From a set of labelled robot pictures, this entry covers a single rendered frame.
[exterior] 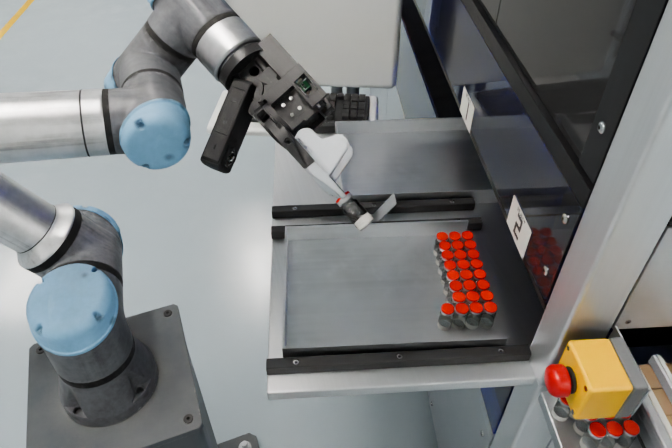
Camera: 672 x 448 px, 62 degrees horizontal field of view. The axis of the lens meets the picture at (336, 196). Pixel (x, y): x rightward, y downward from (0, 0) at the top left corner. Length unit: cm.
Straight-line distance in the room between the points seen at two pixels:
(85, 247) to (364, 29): 94
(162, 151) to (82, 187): 213
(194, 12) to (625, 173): 52
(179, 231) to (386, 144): 131
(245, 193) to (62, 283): 171
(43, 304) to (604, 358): 74
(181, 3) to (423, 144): 72
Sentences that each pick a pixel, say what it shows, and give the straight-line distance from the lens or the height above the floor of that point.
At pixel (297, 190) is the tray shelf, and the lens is 116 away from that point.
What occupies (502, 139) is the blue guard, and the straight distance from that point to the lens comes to 98.
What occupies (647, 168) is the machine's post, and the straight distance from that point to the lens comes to 63.
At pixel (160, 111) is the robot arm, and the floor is 131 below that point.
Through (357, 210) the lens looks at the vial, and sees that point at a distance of 65.
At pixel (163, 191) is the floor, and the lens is 262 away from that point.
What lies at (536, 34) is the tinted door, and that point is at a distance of 88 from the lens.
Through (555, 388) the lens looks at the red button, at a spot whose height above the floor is 100.
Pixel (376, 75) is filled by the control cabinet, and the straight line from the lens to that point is 162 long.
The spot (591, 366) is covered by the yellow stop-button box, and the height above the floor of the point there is 103.
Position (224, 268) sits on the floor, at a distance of 222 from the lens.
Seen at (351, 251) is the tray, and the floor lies 88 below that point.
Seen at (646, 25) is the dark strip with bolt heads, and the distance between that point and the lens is 63.
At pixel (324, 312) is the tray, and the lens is 94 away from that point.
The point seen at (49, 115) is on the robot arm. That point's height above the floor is 131.
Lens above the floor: 163
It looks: 41 degrees down
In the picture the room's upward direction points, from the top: straight up
